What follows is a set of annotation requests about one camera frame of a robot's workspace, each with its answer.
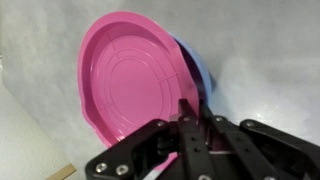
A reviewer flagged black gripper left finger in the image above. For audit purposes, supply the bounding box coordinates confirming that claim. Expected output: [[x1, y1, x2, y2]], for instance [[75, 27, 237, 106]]
[[84, 98, 218, 180]]

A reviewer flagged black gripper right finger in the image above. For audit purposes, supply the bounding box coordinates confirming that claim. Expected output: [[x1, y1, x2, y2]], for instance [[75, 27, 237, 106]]
[[199, 102, 320, 180]]

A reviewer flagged pink plastic plate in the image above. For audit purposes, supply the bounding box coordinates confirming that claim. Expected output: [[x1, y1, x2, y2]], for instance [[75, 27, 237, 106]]
[[77, 10, 201, 172]]

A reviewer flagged blue plastic bowl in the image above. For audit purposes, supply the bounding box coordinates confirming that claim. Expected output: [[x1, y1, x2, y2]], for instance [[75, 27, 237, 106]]
[[169, 33, 215, 108]]

